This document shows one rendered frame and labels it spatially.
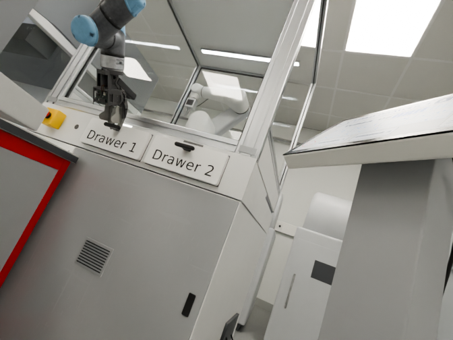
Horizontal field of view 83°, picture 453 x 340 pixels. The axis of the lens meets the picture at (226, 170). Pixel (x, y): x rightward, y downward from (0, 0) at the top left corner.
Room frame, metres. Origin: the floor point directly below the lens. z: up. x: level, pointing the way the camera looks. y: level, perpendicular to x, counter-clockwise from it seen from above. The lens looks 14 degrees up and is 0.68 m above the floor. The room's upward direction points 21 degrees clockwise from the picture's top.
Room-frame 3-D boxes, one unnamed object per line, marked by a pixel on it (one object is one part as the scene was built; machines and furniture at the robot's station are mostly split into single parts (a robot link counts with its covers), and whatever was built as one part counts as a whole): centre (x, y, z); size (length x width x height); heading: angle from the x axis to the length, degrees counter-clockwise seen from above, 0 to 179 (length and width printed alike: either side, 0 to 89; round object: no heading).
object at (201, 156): (0.86, 0.15, 0.87); 0.29 x 0.02 x 0.11; 70
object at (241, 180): (1.41, 0.24, 0.87); 1.02 x 0.95 x 0.14; 70
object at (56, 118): (1.06, 0.76, 0.88); 0.07 x 0.05 x 0.07; 70
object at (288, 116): (1.24, -0.22, 1.52); 0.87 x 0.01 x 0.86; 160
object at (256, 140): (1.41, 0.24, 1.47); 1.02 x 0.95 x 1.04; 70
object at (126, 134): (0.96, 0.44, 0.87); 0.29 x 0.02 x 0.11; 70
